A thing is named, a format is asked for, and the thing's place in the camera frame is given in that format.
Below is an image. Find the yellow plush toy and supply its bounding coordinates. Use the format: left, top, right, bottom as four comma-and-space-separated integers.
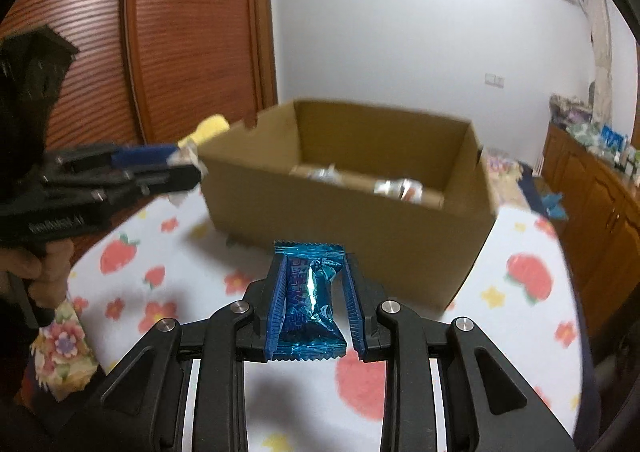
177, 114, 230, 148

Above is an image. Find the silver blue snack packet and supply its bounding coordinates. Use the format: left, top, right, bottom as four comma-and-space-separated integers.
306, 164, 344, 186

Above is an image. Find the blue foil candy packet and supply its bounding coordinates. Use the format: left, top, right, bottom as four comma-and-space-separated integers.
265, 242, 346, 361

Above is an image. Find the white floral strawberry blanket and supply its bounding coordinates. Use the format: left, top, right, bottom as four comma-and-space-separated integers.
70, 193, 586, 451

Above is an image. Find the white curtain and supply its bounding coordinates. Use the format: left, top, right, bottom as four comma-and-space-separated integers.
587, 0, 613, 126

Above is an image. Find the person's left hand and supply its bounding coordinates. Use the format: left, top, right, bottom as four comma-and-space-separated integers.
0, 239, 74, 321

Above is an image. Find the floral patterned pillow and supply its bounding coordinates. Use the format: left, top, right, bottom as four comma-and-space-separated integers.
482, 147, 530, 211

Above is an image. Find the wooden side cabinet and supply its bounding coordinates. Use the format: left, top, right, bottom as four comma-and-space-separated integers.
542, 124, 639, 347

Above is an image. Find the floral pyjama sleeve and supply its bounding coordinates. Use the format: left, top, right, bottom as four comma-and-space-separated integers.
30, 299, 99, 402

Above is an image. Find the silver orange snack pouch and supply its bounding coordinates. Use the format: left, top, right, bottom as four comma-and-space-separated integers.
373, 178, 423, 204

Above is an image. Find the brown cardboard box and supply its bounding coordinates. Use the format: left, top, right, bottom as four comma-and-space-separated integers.
200, 99, 496, 313

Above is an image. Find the wooden louvered wardrobe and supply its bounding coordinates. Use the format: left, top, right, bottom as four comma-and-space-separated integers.
0, 0, 279, 263

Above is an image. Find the white wall switch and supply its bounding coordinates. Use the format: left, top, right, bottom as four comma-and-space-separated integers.
485, 73, 504, 88

